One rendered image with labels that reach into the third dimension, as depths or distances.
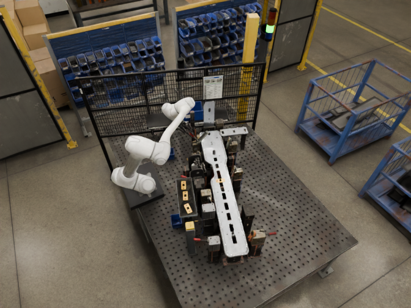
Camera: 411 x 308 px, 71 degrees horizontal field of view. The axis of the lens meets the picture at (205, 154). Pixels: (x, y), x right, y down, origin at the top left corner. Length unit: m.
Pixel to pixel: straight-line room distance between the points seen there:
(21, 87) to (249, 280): 3.30
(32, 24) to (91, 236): 4.32
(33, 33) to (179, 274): 5.04
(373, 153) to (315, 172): 0.99
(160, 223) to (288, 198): 1.27
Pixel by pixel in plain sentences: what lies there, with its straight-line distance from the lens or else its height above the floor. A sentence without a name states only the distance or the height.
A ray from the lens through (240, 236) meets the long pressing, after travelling 2.40.
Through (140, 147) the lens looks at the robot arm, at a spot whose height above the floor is 1.65.
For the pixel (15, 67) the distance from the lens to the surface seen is 4.02.
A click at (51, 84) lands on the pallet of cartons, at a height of 0.54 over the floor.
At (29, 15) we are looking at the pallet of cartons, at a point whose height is 0.91.
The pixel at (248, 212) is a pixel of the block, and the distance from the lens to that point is 2.48.
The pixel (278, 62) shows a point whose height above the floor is 0.32.
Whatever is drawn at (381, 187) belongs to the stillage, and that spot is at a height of 0.16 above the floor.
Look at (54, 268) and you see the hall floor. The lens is 3.73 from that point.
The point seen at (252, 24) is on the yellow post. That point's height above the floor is 1.94.
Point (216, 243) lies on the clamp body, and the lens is 2.30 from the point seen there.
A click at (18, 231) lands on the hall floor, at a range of 4.15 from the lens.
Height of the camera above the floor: 3.14
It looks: 48 degrees down
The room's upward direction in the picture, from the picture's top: straight up
